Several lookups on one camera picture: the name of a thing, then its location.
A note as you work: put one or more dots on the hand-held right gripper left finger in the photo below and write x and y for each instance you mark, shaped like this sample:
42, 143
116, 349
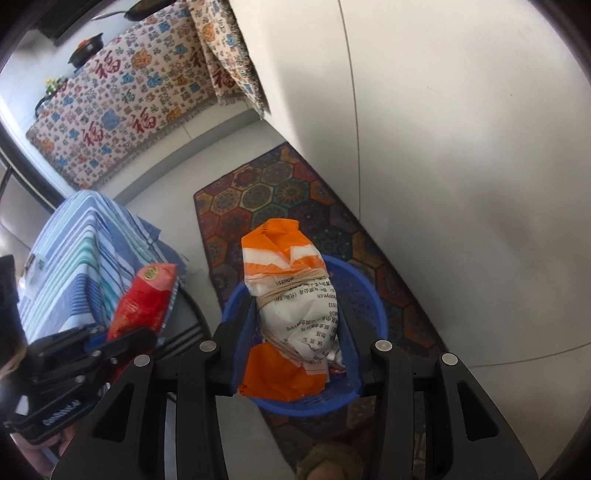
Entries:
244, 341

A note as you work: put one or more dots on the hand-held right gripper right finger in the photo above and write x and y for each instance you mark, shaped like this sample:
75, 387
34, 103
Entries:
352, 360

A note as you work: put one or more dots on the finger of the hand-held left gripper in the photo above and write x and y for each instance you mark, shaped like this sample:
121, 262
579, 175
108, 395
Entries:
131, 344
69, 341

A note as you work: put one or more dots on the red snack packet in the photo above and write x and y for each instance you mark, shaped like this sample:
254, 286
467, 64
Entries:
143, 300

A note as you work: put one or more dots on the orange white plastic bag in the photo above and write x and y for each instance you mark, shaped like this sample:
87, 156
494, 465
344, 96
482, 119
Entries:
295, 314

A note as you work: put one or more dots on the blue plastic basket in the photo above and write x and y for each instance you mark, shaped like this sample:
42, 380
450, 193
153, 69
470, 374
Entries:
367, 295

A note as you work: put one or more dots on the person's left hand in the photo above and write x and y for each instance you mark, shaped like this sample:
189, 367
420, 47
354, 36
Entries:
48, 450

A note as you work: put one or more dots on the striped tablecloth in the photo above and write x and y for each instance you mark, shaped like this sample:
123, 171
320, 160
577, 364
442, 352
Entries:
74, 258

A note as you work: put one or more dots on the brown fuzzy slipper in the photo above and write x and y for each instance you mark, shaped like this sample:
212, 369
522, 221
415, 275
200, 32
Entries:
330, 461

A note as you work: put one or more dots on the hexagon patterned rug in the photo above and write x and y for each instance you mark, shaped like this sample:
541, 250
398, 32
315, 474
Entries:
286, 194

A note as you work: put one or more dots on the printed blanket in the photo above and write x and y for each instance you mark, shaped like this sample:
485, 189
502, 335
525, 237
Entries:
115, 110

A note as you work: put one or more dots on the black cooking pot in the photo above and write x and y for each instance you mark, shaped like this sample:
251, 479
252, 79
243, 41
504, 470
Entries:
87, 48

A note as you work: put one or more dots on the dark wok pan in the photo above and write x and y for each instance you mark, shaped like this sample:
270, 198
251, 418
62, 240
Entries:
141, 10

